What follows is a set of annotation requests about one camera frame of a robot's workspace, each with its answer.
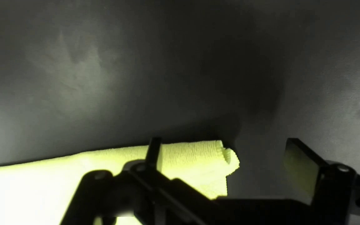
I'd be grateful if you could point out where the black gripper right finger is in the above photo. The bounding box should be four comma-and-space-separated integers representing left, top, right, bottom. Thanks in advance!
282, 137, 360, 225

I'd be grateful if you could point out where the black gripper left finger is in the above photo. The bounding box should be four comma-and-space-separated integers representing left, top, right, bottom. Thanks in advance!
60, 137, 231, 225

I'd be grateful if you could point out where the yellow cloth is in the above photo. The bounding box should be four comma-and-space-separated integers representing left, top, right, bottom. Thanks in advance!
0, 139, 241, 225

